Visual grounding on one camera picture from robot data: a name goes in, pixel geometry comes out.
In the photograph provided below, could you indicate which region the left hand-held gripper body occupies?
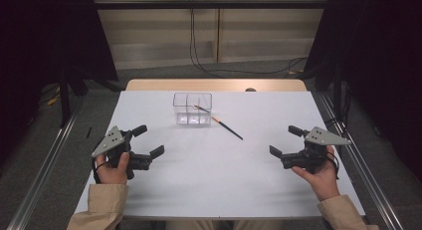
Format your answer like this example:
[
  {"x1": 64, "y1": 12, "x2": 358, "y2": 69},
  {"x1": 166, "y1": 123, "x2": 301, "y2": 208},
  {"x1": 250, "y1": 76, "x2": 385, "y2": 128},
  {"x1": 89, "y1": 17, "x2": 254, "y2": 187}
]
[{"x1": 91, "y1": 125, "x2": 154, "y2": 180}]

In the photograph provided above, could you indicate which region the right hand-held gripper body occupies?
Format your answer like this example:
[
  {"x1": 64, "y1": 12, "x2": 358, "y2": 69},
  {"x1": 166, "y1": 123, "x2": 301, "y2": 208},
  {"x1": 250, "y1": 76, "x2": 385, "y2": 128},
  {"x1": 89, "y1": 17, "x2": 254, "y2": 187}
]
[{"x1": 281, "y1": 125, "x2": 352, "y2": 175}]

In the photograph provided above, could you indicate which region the clear plastic organizer box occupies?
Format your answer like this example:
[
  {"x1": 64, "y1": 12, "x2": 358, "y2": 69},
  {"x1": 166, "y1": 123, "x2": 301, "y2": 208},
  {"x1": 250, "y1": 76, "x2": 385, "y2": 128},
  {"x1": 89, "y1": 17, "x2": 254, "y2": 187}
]
[{"x1": 172, "y1": 92, "x2": 213, "y2": 126}]

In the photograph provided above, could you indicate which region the person's right hand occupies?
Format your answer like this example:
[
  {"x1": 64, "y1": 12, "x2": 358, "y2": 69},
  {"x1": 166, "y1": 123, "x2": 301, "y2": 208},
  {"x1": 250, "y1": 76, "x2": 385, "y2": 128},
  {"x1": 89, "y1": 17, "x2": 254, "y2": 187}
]
[{"x1": 291, "y1": 145, "x2": 341, "y2": 202}]

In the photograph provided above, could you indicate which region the person's left hand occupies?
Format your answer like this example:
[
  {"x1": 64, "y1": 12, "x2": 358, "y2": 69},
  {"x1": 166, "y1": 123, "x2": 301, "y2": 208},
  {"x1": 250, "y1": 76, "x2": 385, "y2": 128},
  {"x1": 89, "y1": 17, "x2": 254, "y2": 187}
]
[{"x1": 95, "y1": 151, "x2": 131, "y2": 186}]

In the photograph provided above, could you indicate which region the black metal stand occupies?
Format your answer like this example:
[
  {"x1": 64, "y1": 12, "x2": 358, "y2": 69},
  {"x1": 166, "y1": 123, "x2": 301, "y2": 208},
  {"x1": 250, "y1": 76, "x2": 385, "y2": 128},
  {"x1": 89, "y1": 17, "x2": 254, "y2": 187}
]
[
  {"x1": 58, "y1": 67, "x2": 73, "y2": 128},
  {"x1": 332, "y1": 64, "x2": 342, "y2": 124}
]

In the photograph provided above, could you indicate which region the white table board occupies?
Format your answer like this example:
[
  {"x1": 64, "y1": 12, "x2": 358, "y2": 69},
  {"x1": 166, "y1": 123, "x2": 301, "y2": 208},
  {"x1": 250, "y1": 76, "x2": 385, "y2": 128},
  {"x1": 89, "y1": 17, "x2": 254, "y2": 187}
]
[{"x1": 74, "y1": 90, "x2": 366, "y2": 220}]

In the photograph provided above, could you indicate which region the wooden table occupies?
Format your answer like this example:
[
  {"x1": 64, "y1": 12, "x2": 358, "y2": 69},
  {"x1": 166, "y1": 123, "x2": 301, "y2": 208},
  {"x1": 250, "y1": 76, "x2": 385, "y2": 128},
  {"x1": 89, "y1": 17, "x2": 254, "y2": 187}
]
[{"x1": 124, "y1": 78, "x2": 308, "y2": 93}]

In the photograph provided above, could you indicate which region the black curtain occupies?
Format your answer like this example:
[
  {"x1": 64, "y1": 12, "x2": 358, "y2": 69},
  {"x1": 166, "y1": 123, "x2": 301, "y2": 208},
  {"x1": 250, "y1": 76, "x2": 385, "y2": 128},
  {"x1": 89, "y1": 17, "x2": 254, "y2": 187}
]
[
  {"x1": 303, "y1": 0, "x2": 422, "y2": 181},
  {"x1": 0, "y1": 0, "x2": 118, "y2": 168}
]

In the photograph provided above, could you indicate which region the black horizontal metal bar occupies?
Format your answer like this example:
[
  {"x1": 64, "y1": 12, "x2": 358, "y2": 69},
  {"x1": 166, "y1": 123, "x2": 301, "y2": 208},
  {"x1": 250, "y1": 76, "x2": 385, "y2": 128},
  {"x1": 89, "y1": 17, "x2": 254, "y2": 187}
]
[{"x1": 94, "y1": 0, "x2": 329, "y2": 10}]

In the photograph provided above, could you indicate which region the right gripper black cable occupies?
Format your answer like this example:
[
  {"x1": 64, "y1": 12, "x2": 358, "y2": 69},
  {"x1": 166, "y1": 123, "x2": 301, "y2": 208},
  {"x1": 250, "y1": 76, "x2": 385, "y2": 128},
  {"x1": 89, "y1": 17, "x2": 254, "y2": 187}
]
[{"x1": 326, "y1": 153, "x2": 340, "y2": 180}]

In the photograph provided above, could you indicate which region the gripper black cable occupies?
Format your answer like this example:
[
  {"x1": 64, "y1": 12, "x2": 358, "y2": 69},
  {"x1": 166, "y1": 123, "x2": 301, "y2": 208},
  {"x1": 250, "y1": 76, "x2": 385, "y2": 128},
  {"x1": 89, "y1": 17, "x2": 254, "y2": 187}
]
[
  {"x1": 92, "y1": 158, "x2": 101, "y2": 184},
  {"x1": 326, "y1": 153, "x2": 340, "y2": 180}
]

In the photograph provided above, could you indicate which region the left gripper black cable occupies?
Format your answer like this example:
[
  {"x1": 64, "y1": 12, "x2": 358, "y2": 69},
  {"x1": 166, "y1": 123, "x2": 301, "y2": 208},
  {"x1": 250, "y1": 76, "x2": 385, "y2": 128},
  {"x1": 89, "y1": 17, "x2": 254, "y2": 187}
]
[{"x1": 92, "y1": 158, "x2": 101, "y2": 184}]

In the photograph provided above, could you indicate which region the aluminium floor rail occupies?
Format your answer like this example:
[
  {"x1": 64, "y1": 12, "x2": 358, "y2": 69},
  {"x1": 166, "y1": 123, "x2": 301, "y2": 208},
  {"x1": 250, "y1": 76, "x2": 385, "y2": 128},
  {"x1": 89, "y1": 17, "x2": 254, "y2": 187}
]
[
  {"x1": 6, "y1": 97, "x2": 86, "y2": 230},
  {"x1": 319, "y1": 92, "x2": 404, "y2": 230}
]

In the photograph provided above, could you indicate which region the black wall cable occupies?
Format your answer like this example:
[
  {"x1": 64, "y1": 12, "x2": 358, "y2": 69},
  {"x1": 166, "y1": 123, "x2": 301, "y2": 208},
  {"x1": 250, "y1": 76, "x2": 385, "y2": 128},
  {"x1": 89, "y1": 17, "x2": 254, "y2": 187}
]
[{"x1": 188, "y1": 7, "x2": 310, "y2": 79}]

